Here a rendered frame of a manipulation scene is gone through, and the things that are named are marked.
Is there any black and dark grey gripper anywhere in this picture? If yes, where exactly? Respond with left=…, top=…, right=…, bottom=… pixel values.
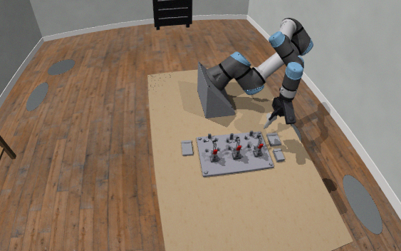
left=264, top=93, right=294, bottom=128

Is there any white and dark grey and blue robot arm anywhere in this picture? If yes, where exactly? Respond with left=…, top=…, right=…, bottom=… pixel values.
left=206, top=18, right=313, bottom=125

